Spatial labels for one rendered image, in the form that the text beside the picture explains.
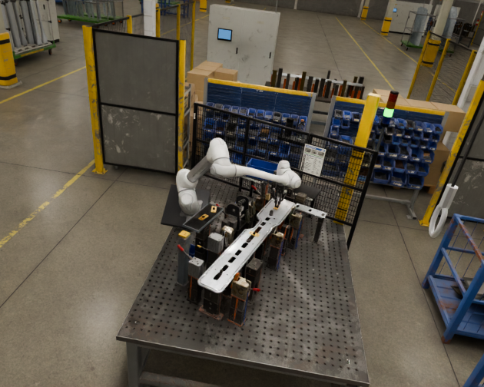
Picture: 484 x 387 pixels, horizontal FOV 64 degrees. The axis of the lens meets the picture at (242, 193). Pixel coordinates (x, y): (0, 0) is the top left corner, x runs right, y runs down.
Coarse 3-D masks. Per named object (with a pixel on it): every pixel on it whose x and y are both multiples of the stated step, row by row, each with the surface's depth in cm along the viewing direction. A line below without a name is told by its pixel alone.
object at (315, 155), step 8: (304, 144) 366; (312, 144) 362; (304, 152) 369; (312, 152) 365; (320, 152) 362; (312, 160) 369; (320, 160) 365; (304, 168) 376; (312, 168) 372; (320, 168) 368; (320, 176) 371
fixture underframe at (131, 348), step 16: (128, 352) 260; (144, 352) 292; (176, 352) 253; (128, 368) 268; (256, 368) 250; (128, 384) 292; (144, 384) 294; (160, 384) 274; (176, 384) 273; (192, 384) 274; (208, 384) 276; (336, 384) 286
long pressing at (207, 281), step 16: (272, 208) 343; (288, 208) 346; (256, 224) 318; (272, 224) 321; (240, 240) 298; (256, 240) 300; (224, 256) 279; (240, 256) 281; (208, 272) 263; (224, 272) 265; (208, 288) 251; (224, 288) 253
